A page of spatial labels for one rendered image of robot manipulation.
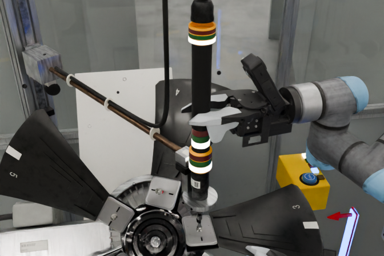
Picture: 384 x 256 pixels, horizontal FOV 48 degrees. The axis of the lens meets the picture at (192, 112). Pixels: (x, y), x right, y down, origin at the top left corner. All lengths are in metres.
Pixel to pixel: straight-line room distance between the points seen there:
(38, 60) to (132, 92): 0.26
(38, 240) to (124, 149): 0.30
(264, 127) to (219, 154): 0.94
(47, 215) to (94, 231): 0.12
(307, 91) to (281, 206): 0.30
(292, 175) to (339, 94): 0.48
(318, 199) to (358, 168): 0.46
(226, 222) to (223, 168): 0.83
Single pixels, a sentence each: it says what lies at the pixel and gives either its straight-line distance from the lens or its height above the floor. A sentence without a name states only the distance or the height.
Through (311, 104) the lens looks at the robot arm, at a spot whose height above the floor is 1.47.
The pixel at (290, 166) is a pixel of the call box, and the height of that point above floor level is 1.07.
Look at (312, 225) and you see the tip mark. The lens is 1.00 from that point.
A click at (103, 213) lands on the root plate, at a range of 0.95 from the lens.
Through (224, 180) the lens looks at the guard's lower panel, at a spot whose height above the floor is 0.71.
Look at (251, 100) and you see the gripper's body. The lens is 0.78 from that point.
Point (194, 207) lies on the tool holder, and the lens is 0.85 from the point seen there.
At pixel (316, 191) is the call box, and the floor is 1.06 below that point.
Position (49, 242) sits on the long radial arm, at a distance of 1.06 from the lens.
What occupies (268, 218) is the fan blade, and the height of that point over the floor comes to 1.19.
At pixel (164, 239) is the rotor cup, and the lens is 0.88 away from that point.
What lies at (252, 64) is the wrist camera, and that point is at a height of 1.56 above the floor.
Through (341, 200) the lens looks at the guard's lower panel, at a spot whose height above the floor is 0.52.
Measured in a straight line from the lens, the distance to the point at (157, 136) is 0.89.
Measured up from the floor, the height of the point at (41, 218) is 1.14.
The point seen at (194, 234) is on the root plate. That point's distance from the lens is 0.93.
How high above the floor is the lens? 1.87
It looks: 31 degrees down
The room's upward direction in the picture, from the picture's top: straight up
